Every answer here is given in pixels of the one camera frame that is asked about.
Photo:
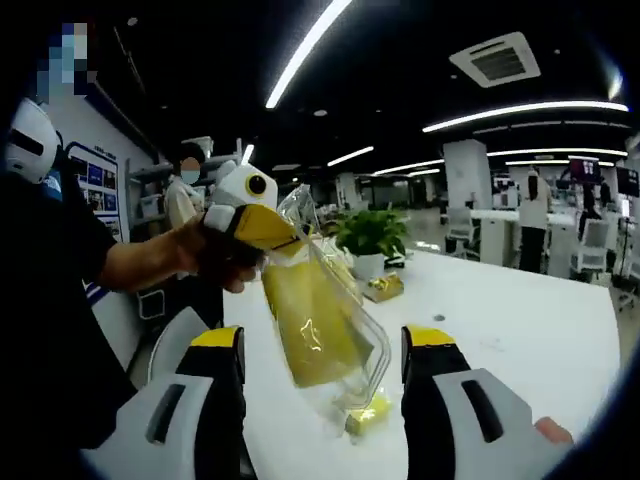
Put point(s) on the curved ceiling light strip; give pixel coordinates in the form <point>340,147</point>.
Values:
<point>525,111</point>

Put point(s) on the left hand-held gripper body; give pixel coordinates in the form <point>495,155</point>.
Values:
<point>235,192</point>

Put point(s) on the person in black shirt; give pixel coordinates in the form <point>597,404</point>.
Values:
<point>50,310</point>

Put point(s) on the ceiling air conditioner vent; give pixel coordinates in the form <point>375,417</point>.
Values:
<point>495,60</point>

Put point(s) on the metal storage shelf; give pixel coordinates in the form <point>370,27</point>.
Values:
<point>147,200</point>

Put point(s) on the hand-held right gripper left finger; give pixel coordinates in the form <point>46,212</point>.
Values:
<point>190,425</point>

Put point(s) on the hanging display screen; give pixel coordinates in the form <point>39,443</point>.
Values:
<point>629,182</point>
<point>584,170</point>

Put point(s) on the person's right hand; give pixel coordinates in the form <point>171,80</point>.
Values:
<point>554,432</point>

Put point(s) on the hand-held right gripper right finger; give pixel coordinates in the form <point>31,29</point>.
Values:
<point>450,425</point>

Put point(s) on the wall poster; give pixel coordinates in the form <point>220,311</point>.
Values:
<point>97,185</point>

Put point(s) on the person's left hand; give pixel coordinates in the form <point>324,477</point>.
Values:
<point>210,255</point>

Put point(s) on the green potted plant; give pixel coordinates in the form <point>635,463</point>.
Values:
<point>372,235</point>

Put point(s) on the white office chair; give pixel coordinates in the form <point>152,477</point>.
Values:
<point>594,250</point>
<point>462,232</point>

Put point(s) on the yellow rectangular silicone block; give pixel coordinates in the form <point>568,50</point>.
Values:
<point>315,330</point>

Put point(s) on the straight ceiling light strip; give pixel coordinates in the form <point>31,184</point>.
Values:
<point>305,55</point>

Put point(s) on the white worn device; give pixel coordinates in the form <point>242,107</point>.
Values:
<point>30,142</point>

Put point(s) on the gold foil packet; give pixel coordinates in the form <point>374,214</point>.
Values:
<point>387,287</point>

